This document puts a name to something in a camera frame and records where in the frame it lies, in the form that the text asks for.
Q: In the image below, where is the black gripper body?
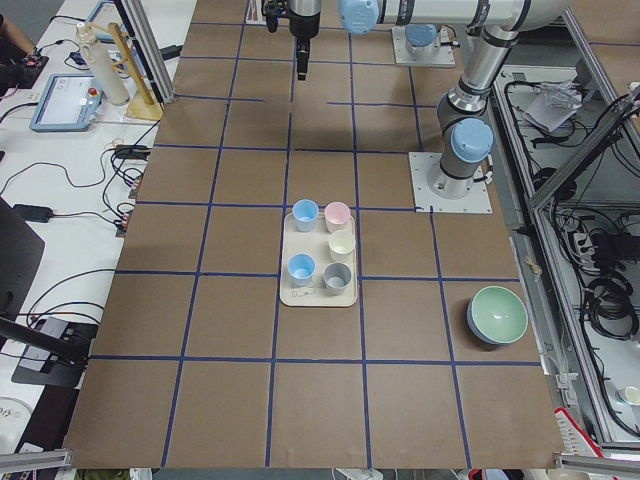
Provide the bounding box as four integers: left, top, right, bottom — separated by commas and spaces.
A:
289, 0, 320, 39

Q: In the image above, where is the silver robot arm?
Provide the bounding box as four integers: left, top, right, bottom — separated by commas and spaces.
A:
404, 24, 440, 54
337, 0, 570, 131

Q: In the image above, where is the far light blue cup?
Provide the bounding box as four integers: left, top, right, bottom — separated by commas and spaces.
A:
292, 199, 319, 232

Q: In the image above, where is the light blue cup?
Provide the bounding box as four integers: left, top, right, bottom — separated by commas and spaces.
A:
292, 199, 319, 232
287, 253, 316, 287

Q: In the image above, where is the pink plastic cup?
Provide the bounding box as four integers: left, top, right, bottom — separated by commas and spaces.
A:
324, 201, 351, 233

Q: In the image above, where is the cream plastic cup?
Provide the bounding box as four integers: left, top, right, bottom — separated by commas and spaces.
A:
328, 230, 356, 262

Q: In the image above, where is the near light blue cup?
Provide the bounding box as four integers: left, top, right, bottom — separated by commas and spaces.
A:
287, 253, 316, 287

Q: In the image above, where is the grey plastic cup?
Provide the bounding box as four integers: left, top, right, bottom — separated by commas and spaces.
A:
323, 262, 352, 295

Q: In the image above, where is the wooden stand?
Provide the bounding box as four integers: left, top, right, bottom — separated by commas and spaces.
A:
88, 22, 163, 121

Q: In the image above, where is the white plastic tray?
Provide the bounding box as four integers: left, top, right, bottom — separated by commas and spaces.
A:
279, 213, 358, 307

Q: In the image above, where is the blue teach pendant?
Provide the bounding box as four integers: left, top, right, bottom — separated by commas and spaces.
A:
30, 74, 103, 132

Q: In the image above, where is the crumpled white paper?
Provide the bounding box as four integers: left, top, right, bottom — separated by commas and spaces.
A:
523, 80, 582, 133

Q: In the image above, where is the black power adapter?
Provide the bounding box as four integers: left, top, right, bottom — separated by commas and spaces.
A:
12, 204, 54, 223

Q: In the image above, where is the green ceramic bowl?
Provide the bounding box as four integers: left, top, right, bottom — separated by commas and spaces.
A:
466, 285, 529, 345

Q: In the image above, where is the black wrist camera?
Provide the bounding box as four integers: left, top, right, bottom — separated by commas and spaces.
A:
262, 0, 288, 33

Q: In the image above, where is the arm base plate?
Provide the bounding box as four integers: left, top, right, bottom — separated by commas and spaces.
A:
392, 25, 455, 68
408, 152, 492, 214

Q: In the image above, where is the aluminium frame post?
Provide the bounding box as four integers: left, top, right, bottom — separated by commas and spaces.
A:
114, 0, 175, 104

